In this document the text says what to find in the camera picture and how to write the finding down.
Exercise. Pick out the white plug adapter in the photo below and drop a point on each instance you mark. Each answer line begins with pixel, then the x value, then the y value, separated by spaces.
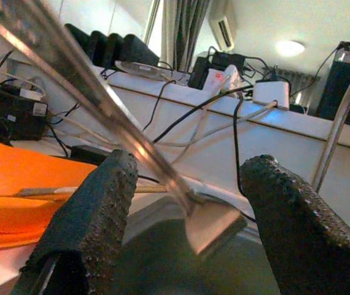
pixel 29 93

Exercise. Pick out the orange round plate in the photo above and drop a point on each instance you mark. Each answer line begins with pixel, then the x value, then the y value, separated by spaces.
pixel 3 241

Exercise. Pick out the white red carton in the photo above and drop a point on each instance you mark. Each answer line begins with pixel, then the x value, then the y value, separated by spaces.
pixel 224 77

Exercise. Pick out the round ceiling lamp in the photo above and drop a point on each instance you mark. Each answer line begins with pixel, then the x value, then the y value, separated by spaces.
pixel 289 48

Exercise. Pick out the black charger box with labels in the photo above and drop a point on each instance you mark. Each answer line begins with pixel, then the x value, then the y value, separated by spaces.
pixel 18 120

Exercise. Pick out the grey wall radiator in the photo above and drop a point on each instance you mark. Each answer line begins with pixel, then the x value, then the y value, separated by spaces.
pixel 301 78

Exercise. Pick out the black tower case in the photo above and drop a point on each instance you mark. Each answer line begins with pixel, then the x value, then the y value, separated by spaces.
pixel 331 92

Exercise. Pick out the wooden chopstick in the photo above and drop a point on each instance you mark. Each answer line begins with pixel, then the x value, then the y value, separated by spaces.
pixel 40 192

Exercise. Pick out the black rounded case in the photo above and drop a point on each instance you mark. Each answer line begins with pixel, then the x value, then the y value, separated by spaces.
pixel 138 50
pixel 115 49
pixel 98 46
pixel 76 37

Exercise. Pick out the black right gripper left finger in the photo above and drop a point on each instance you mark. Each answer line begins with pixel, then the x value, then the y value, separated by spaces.
pixel 95 221

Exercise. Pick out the shiny metal spatula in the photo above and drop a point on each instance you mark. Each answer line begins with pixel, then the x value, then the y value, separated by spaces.
pixel 205 230

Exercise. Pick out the black power adapter brick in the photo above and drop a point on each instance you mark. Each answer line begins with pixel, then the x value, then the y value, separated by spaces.
pixel 86 153

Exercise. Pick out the stainless steel sink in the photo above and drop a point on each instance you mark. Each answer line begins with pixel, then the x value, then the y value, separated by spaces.
pixel 162 261

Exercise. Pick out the grey striped curtain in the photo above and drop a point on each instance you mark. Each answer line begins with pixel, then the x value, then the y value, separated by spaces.
pixel 187 30

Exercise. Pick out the white power adapter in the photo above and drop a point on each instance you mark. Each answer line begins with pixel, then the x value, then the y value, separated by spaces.
pixel 270 93

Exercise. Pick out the chrome faucet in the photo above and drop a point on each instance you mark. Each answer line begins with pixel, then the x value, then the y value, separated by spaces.
pixel 331 138

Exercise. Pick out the orange square bowl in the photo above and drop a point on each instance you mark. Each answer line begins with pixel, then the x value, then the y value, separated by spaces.
pixel 24 169

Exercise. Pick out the white air conditioner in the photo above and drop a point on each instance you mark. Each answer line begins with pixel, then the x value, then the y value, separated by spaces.
pixel 224 30

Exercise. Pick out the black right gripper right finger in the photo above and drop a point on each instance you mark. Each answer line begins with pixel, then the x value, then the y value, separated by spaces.
pixel 301 233

